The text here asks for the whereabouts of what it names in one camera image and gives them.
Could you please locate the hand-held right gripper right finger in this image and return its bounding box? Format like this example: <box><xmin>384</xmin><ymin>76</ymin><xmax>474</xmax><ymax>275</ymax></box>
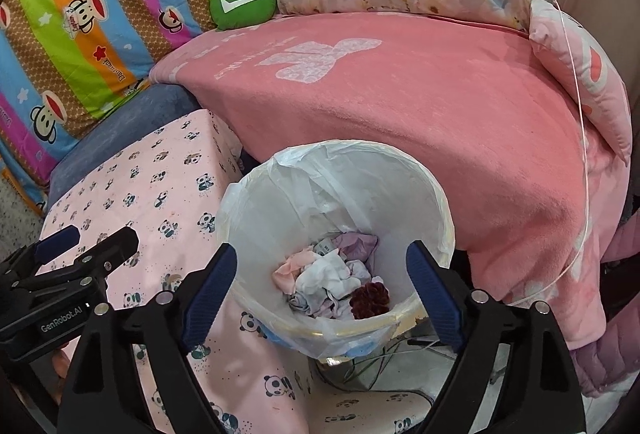
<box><xmin>405</xmin><ymin>239</ymin><xmax>587</xmax><ymax>434</ymax></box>

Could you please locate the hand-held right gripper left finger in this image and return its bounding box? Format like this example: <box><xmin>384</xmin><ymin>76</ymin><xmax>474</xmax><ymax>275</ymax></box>
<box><xmin>57</xmin><ymin>243</ymin><xmax>238</xmax><ymax>434</ymax></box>

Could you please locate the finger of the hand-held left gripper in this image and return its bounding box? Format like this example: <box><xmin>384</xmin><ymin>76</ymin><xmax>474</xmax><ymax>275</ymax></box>
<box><xmin>19</xmin><ymin>227</ymin><xmax>141</xmax><ymax>296</ymax></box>
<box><xmin>0</xmin><ymin>224</ymin><xmax>82</xmax><ymax>288</ymax></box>

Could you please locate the white sock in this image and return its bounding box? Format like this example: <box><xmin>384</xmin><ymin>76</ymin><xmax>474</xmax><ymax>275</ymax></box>
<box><xmin>295</xmin><ymin>259</ymin><xmax>363</xmax><ymax>307</ymax></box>

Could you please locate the white bag-lined trash bin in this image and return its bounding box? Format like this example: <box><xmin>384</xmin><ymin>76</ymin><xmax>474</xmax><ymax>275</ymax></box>
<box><xmin>215</xmin><ymin>140</ymin><xmax>457</xmax><ymax>362</ymax></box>

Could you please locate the dark red scrunchie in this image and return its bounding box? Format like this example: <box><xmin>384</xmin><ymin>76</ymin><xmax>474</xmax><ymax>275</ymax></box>
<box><xmin>349</xmin><ymin>280</ymin><xmax>391</xmax><ymax>321</ymax></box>

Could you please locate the pale pink cloth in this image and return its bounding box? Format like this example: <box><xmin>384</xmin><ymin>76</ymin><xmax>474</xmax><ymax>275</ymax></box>
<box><xmin>272</xmin><ymin>251</ymin><xmax>318</xmax><ymax>297</ymax></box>

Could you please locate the pink panda print cloth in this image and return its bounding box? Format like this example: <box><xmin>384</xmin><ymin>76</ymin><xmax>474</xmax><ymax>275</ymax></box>
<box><xmin>37</xmin><ymin>109</ymin><xmax>436</xmax><ymax>434</ymax></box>

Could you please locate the pale grey sock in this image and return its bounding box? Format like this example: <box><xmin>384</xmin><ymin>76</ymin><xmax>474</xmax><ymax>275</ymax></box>
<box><xmin>285</xmin><ymin>291</ymin><xmax>351</xmax><ymax>320</ymax></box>

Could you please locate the pink fleece blanket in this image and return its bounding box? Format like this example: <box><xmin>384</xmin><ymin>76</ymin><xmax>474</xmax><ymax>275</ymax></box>
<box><xmin>149</xmin><ymin>9</ymin><xmax>636</xmax><ymax>360</ymax></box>

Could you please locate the colourful striped monkey print quilt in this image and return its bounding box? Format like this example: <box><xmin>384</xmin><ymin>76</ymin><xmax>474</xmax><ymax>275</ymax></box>
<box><xmin>0</xmin><ymin>0</ymin><xmax>218</xmax><ymax>215</ymax></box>

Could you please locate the green round cushion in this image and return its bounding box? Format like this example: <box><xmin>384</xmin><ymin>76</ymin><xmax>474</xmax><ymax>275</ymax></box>
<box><xmin>209</xmin><ymin>0</ymin><xmax>277</xmax><ymax>32</ymax></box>

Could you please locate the pink printed pillow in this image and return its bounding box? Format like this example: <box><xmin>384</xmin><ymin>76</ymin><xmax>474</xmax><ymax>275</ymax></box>
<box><xmin>528</xmin><ymin>0</ymin><xmax>633</xmax><ymax>165</ymax></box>

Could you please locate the thin dark cable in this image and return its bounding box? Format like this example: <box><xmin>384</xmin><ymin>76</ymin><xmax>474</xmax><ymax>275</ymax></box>
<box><xmin>320</xmin><ymin>331</ymin><xmax>501</xmax><ymax>407</ymax></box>

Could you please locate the thin white cable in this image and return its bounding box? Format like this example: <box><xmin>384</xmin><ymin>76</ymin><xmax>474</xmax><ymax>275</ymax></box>
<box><xmin>525</xmin><ymin>0</ymin><xmax>592</xmax><ymax>307</ymax></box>

